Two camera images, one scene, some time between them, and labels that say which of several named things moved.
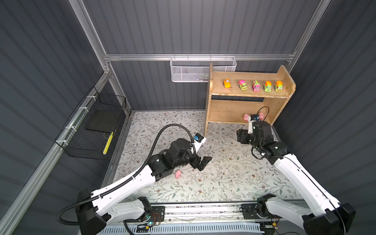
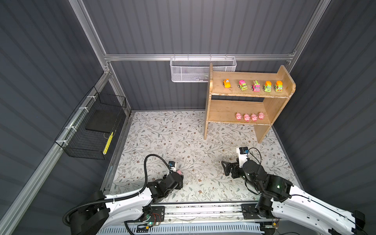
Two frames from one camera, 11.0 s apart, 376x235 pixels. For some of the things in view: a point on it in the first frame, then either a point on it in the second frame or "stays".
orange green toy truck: x=278 y=86 stays
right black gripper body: x=245 y=138 -> x=237 y=172
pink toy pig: x=261 y=116 stays
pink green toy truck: x=242 y=85 stays
